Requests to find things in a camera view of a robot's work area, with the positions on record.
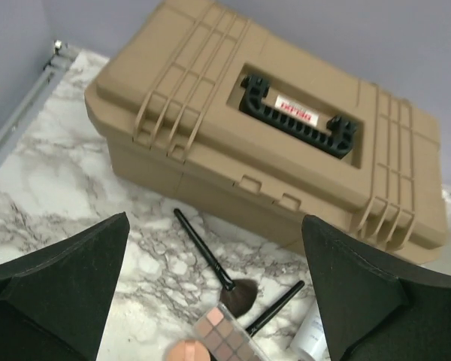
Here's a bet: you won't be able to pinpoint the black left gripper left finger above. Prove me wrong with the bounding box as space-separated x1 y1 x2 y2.
0 213 130 360

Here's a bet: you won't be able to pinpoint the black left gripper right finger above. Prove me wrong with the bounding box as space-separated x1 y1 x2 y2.
301 215 451 361

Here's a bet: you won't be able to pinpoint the thin black makeup brush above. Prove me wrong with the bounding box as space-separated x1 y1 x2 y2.
245 281 305 337

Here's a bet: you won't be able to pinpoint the black fluffy powder brush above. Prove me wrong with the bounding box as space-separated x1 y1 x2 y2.
174 208 259 317

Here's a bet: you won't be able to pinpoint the white cosmetic tube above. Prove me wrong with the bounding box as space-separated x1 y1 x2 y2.
290 300 327 361

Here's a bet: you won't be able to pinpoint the neutral eyeshadow palette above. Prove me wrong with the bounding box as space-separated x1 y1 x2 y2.
193 303 261 361

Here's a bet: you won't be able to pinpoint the tan plastic tool case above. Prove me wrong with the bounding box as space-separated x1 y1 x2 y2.
85 1 447 264

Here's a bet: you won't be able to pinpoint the black case carry handle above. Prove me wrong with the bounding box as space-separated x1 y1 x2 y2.
239 74 357 159

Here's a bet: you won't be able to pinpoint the aluminium table edge rail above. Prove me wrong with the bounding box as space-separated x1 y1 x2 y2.
0 41 80 165

